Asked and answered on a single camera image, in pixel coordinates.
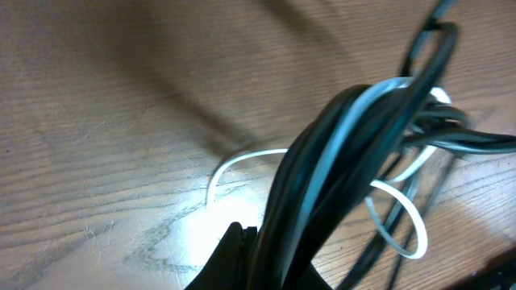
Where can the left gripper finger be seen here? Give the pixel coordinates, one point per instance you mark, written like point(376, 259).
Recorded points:
point(226, 267)

